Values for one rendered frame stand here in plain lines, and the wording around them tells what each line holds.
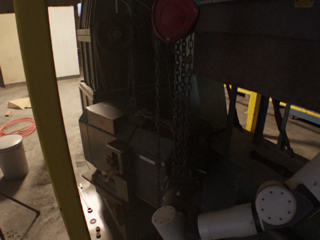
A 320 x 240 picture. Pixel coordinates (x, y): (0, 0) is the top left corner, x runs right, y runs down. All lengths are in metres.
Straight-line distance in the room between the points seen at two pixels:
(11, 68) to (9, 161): 4.74
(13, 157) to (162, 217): 1.95
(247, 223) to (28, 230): 1.65
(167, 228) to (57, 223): 1.40
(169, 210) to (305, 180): 0.31
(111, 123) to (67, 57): 5.70
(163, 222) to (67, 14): 6.51
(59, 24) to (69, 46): 0.67
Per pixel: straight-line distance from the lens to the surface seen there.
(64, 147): 0.87
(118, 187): 1.25
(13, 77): 6.90
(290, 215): 0.48
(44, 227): 1.87
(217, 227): 0.53
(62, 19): 6.75
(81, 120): 1.45
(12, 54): 6.82
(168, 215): 0.55
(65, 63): 6.79
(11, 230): 1.97
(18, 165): 2.40
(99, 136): 1.30
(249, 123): 3.06
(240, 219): 0.51
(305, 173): 0.51
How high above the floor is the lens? 1.31
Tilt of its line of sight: 23 degrees down
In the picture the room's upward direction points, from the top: straight up
